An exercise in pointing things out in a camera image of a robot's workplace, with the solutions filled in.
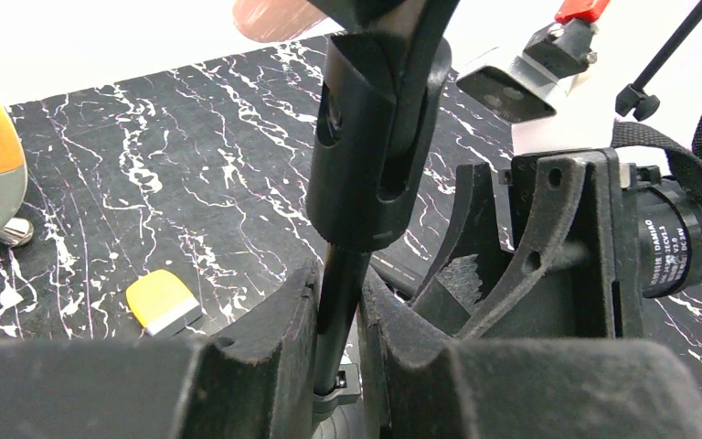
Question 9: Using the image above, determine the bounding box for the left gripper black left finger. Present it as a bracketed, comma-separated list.
[0, 260, 320, 438]

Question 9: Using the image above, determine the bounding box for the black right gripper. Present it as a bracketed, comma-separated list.
[411, 148, 702, 340]

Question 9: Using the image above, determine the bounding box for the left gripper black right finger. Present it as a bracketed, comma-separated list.
[358, 273, 702, 438]

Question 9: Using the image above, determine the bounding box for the black desktop microphone stand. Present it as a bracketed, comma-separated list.
[306, 1, 456, 424]

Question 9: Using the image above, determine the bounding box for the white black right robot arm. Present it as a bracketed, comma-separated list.
[411, 115, 702, 338]

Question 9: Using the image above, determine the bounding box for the yellow and grey eraser block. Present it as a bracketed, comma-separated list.
[125, 269, 203, 337]

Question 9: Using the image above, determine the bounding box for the pink microphone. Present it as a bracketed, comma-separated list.
[231, 0, 327, 43]

